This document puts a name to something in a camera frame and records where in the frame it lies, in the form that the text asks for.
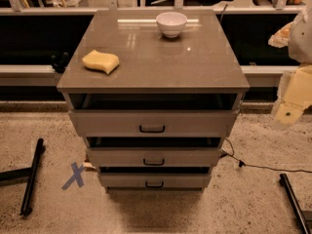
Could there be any grey middle drawer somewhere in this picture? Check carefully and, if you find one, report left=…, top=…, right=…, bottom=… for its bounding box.
left=86, top=147, right=221, bottom=167

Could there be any yellow sponge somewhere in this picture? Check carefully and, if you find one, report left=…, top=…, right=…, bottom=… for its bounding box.
left=82, top=50, right=120, bottom=74

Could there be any grey drawer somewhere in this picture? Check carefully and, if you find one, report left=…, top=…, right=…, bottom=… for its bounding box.
left=69, top=110, right=238, bottom=137
left=86, top=147, right=221, bottom=167
left=98, top=174, right=211, bottom=189

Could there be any grey bottom drawer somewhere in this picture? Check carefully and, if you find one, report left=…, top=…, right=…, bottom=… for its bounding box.
left=98, top=174, right=211, bottom=189

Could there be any grey drawer cabinet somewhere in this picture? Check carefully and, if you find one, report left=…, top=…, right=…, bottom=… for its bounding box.
left=56, top=9, right=251, bottom=193

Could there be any grey top drawer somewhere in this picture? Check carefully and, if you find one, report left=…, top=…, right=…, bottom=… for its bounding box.
left=69, top=110, right=238, bottom=137

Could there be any white bowl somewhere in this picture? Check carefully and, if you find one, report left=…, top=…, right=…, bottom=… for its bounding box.
left=156, top=12, right=187, bottom=38

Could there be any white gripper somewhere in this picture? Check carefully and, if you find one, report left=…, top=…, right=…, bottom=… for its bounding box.
left=271, top=64, right=312, bottom=130

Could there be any black stand right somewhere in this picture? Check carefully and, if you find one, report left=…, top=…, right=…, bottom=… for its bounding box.
left=280, top=174, right=312, bottom=234

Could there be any blue tape cross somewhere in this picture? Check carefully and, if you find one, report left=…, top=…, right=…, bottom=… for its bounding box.
left=61, top=162, right=84, bottom=190

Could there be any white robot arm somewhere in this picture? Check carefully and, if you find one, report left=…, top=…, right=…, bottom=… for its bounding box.
left=268, top=6, right=312, bottom=130

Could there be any black clamp object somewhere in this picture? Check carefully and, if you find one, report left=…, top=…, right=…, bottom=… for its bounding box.
left=51, top=53, right=69, bottom=73

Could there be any black cable on floor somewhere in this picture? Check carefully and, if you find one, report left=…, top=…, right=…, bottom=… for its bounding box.
left=219, top=137, right=312, bottom=175

